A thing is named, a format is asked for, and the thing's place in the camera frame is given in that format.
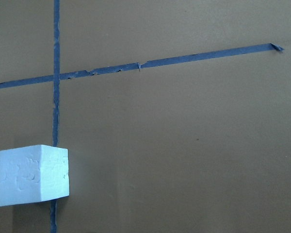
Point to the light blue foam block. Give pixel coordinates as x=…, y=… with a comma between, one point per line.
x=33, y=174

